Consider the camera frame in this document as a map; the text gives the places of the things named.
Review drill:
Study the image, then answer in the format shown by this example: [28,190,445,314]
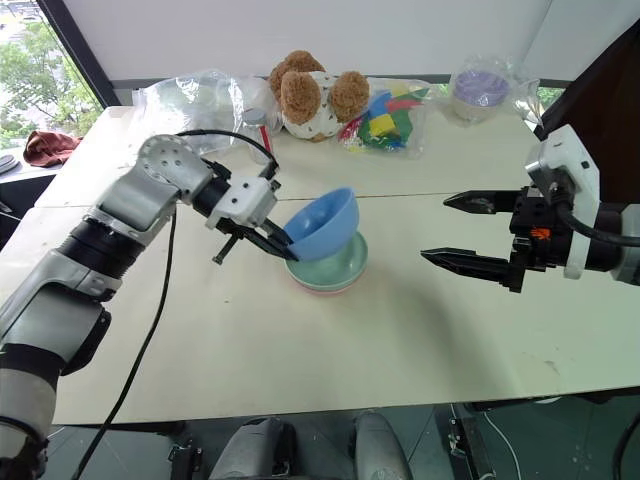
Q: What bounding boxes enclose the dark grey rounded shape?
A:
[208,416,302,480]

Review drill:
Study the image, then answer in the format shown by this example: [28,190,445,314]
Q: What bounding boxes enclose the dark brown board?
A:
[533,19,640,207]

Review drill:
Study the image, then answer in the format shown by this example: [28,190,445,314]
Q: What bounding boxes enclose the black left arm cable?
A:
[69,128,280,480]

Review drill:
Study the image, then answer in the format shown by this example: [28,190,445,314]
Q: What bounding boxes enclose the white cup with purple lid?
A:
[451,69,512,122]

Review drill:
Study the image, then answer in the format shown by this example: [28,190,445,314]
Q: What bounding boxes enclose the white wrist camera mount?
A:
[205,174,280,231]
[524,124,601,280]

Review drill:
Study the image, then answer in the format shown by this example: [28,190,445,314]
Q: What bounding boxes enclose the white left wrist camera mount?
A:
[205,174,280,231]

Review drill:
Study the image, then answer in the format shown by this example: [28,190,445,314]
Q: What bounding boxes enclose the light grey rounded shape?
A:
[351,409,415,480]

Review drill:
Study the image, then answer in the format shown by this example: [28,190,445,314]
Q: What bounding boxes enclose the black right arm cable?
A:
[547,180,640,249]

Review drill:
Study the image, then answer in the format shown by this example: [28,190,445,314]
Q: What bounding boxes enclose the crumpled clear plastic bag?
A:
[133,68,282,157]

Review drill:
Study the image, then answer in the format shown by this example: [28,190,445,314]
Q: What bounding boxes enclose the bag of coloured blocks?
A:
[334,76,437,161]

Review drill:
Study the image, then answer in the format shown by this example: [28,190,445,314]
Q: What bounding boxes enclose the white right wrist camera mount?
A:
[524,124,601,280]

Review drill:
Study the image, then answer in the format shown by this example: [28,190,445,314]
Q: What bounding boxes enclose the red-brown cloth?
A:
[22,129,84,169]

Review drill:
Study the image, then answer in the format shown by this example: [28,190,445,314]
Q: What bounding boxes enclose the black hanging cable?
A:
[612,408,640,480]

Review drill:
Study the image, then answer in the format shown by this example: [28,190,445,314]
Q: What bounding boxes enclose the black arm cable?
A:
[547,180,640,249]
[69,128,280,480]

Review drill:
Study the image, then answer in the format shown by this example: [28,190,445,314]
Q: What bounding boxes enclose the clear bag around cup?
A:
[438,53,545,127]

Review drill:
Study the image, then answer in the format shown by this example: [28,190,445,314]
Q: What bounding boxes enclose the black table leg frame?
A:
[433,399,497,480]

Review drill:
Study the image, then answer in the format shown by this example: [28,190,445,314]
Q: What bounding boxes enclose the thin white cable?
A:
[485,413,522,480]

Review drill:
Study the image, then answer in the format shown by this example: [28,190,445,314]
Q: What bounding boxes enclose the green bowl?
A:
[285,231,370,292]

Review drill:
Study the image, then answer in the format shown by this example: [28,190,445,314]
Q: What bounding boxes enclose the brown teddy bear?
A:
[268,49,373,144]

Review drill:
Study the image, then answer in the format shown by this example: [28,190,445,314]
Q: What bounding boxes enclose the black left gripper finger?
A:
[263,218,295,248]
[247,228,302,263]

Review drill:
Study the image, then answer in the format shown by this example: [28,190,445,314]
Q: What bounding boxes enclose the black table bracket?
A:
[166,438,205,480]

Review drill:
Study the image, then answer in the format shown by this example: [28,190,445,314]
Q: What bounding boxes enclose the blue bowl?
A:
[282,187,360,262]

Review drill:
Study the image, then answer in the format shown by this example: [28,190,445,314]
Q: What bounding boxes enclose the black window frame beam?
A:
[36,0,124,109]

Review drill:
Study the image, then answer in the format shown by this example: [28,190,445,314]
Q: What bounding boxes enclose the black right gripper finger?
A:
[420,247,513,288]
[442,189,522,216]

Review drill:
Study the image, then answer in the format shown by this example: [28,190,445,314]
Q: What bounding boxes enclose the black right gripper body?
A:
[503,185,574,295]

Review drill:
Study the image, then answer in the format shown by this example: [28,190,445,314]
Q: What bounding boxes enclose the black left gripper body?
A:
[211,218,274,267]

